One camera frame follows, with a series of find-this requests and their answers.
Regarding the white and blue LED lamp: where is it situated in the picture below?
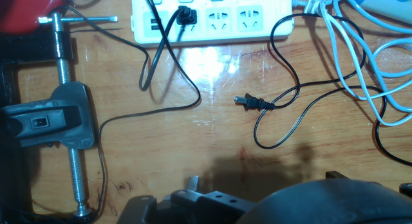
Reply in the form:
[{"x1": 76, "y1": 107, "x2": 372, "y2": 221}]
[{"x1": 350, "y1": 0, "x2": 412, "y2": 25}]

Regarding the thick white power strip cord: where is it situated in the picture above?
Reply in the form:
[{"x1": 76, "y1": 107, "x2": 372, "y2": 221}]
[{"x1": 291, "y1": 0, "x2": 412, "y2": 114}]

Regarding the white power strip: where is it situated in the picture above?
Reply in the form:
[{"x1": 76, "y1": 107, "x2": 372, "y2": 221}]
[{"x1": 130, "y1": 0, "x2": 295, "y2": 48}]

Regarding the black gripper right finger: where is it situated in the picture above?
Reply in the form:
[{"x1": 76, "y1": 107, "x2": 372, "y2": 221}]
[{"x1": 325, "y1": 171, "x2": 351, "y2": 180}]

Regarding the green clamp desk lamp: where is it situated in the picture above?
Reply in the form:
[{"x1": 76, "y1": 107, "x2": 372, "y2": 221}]
[{"x1": 0, "y1": 12, "x2": 119, "y2": 224}]

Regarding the red desk lamp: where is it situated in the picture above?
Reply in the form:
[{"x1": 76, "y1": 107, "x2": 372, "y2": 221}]
[{"x1": 0, "y1": 0, "x2": 67, "y2": 35}]

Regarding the thin white cord with plug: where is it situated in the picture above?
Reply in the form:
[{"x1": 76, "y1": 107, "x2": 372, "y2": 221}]
[{"x1": 304, "y1": 0, "x2": 412, "y2": 127}]

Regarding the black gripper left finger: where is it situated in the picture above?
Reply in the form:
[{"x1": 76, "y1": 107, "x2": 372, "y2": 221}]
[{"x1": 117, "y1": 175, "x2": 257, "y2": 224}]

